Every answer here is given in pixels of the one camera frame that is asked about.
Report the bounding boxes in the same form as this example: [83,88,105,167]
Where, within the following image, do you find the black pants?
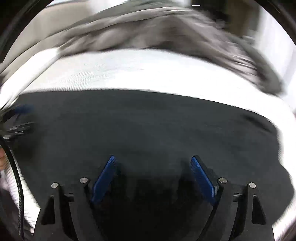
[13,90,294,240]

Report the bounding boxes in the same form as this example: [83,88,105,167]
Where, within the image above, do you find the left hand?
[0,148,8,171]

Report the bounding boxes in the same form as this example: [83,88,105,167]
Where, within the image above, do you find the white mesh mattress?
[1,48,295,240]

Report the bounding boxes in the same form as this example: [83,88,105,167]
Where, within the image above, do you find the grey crumpled blanket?
[59,1,282,95]

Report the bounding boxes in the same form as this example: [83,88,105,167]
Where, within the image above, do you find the black cable right camera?
[0,136,25,240]

